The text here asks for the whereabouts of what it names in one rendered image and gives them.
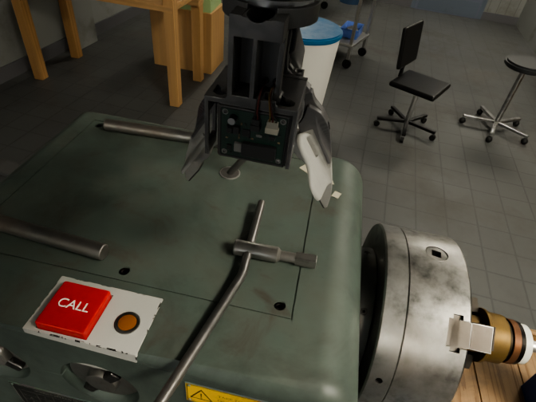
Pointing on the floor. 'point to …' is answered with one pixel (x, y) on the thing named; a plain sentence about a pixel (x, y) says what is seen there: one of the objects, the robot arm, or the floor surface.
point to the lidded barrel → (320, 53)
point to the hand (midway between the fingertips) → (257, 189)
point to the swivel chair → (413, 81)
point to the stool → (521, 63)
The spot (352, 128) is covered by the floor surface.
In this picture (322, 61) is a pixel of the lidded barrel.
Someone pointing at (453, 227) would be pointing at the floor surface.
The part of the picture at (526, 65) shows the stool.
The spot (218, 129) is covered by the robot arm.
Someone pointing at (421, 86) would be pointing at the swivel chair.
